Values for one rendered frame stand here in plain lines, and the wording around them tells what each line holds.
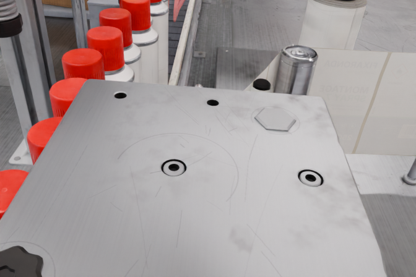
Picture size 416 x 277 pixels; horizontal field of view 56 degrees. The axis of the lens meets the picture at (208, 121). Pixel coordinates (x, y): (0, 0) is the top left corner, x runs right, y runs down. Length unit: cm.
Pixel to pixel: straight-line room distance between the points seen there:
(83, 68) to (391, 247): 38
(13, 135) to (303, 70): 48
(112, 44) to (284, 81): 18
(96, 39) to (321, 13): 35
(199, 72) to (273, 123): 70
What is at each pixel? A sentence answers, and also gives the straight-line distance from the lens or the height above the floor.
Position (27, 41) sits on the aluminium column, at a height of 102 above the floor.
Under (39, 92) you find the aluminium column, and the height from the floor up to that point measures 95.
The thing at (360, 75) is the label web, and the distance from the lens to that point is 48.
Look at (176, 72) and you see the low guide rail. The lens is 67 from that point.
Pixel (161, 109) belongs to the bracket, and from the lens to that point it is 16.
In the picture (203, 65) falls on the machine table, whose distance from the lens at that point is 89.
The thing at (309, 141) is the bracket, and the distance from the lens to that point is 16.
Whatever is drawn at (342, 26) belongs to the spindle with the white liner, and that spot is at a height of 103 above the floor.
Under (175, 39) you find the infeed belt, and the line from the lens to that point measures 88.
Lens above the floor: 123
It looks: 35 degrees down
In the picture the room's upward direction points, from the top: 5 degrees clockwise
